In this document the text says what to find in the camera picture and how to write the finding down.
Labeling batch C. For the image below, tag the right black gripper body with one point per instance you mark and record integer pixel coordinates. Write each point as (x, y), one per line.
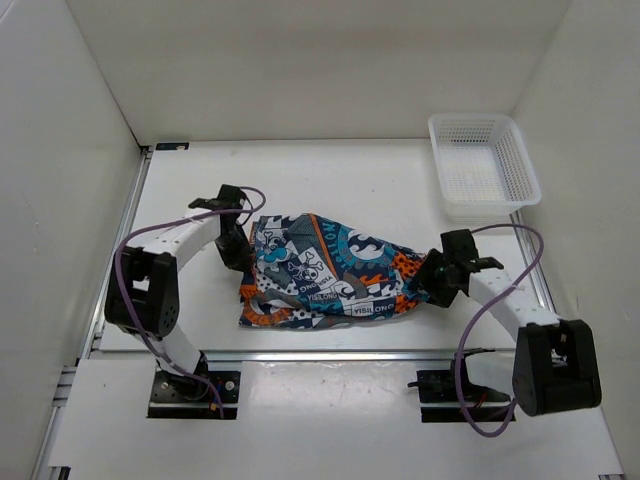
(436, 281)

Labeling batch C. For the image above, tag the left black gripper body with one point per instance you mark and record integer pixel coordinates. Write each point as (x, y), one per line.
(234, 248)

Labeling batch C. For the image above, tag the colourful patterned shorts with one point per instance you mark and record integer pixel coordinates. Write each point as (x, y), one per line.
(311, 272)

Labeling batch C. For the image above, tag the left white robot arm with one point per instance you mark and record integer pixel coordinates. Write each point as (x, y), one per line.
(143, 292)

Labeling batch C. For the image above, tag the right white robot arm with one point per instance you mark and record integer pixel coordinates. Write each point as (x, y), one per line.
(553, 367)

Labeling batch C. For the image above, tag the white plastic basket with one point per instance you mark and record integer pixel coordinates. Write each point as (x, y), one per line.
(483, 166)

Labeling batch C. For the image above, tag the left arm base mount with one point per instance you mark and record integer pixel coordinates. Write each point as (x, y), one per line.
(176, 397)

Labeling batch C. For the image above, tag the aluminium frame rail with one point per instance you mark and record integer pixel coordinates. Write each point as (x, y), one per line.
(235, 356)

